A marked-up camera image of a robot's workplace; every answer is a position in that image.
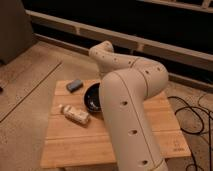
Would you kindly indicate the wooden shelf rail frame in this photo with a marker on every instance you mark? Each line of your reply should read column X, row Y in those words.
column 181, row 39

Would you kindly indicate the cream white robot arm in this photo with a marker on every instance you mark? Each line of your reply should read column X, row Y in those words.
column 126, row 82

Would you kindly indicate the dark cabinet at left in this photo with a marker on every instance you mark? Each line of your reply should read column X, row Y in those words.
column 16, row 33

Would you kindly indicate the dark ceramic bowl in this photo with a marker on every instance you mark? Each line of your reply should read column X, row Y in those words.
column 91, row 98

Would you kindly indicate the small white plastic bottle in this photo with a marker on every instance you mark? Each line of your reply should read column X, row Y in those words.
column 75, row 114

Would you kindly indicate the blue grey sponge block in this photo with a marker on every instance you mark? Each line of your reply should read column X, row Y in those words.
column 74, row 85

